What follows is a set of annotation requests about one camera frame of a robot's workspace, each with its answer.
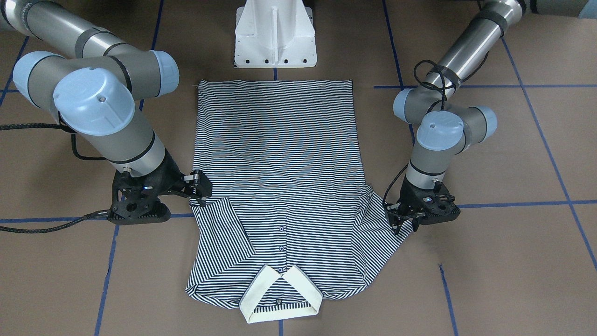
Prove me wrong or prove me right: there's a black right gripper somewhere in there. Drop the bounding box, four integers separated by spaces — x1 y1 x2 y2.
108 152 213 225

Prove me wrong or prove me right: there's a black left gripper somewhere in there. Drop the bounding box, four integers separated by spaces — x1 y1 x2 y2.
383 180 461 235

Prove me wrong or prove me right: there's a striped polo shirt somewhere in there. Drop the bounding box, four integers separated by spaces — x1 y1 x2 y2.
185 80 412 323

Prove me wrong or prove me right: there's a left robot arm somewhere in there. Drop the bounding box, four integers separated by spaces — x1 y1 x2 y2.
382 0 596 236

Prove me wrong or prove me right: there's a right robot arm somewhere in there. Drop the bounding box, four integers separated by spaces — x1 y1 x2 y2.
1 0 212 231

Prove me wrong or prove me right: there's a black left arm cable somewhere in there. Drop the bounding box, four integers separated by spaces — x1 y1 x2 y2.
382 60 462 206

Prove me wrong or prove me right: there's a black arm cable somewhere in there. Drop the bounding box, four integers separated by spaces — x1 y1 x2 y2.
0 122 112 234
382 60 462 206

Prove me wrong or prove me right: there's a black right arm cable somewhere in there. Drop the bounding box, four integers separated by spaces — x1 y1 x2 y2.
0 122 112 234

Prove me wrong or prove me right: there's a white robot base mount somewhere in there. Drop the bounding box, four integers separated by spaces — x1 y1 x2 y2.
233 0 318 69

